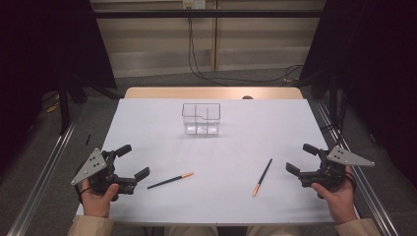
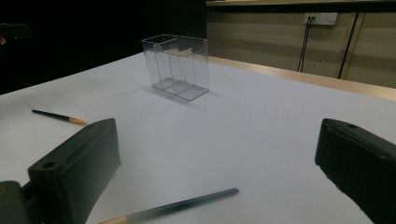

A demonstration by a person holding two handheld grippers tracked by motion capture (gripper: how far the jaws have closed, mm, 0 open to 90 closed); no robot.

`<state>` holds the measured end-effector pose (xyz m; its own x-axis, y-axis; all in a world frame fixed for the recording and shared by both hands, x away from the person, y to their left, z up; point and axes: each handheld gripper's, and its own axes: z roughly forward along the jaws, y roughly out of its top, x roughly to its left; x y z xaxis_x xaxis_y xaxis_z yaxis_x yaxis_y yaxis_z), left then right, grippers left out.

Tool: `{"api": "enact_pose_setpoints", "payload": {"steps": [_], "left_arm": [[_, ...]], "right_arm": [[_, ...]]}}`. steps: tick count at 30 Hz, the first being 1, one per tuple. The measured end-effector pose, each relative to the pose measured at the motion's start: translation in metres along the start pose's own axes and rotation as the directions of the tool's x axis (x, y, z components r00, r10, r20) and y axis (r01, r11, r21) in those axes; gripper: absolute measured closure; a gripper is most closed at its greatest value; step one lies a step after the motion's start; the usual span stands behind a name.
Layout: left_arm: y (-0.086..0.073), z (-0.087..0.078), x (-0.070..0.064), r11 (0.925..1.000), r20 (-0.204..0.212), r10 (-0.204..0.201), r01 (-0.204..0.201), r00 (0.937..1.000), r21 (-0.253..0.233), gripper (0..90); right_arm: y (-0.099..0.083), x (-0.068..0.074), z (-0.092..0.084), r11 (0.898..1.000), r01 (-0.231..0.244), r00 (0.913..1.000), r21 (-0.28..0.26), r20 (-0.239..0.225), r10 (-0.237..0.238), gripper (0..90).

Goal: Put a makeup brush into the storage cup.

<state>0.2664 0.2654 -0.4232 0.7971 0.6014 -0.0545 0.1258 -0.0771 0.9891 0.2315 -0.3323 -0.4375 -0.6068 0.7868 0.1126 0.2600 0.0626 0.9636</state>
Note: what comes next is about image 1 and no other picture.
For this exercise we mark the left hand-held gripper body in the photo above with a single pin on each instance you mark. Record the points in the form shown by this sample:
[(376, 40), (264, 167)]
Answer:
[(98, 173)]

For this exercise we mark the person's left leg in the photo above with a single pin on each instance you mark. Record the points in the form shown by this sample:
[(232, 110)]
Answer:
[(191, 231)]

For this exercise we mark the small black floor object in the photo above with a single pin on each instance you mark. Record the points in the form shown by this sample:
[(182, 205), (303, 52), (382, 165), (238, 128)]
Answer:
[(88, 139)]

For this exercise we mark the clear plastic organizer box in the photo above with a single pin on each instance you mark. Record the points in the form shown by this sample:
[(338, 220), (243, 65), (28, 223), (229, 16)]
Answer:
[(201, 128)]

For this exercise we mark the black metal stand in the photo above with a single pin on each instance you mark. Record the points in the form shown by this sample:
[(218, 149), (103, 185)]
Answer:
[(64, 108)]

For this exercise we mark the person's right hand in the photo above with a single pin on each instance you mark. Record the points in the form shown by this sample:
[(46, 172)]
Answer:
[(341, 203)]

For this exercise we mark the light wooden table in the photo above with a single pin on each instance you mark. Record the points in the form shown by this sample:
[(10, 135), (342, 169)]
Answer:
[(196, 92)]

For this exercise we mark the person's left hand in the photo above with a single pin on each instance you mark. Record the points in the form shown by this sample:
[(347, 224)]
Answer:
[(96, 203)]

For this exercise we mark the black curtain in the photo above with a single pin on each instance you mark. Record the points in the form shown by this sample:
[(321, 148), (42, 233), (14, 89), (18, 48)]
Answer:
[(377, 65), (39, 49)]

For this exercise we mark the person's leg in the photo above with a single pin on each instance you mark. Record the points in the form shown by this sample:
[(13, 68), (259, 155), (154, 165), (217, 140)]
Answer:
[(191, 231), (273, 231)]

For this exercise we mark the dark round table grommet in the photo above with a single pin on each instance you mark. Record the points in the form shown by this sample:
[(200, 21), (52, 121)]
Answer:
[(247, 97)]

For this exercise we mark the person's right leg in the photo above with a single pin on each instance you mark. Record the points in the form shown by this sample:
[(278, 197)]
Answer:
[(273, 231)]

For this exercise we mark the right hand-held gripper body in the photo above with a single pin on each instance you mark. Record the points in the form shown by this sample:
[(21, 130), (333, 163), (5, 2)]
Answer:
[(331, 173)]

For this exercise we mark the white table board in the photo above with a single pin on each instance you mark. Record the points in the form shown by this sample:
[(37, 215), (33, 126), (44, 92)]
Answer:
[(213, 157)]

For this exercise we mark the white wall socket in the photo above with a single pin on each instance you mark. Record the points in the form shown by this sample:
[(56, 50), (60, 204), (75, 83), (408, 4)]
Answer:
[(194, 4)]

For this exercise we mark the black horizontal frame bar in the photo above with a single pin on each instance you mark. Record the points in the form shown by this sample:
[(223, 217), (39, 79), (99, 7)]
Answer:
[(196, 13)]

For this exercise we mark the aluminium floor rail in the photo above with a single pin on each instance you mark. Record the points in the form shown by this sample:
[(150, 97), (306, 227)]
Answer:
[(370, 193), (42, 177)]

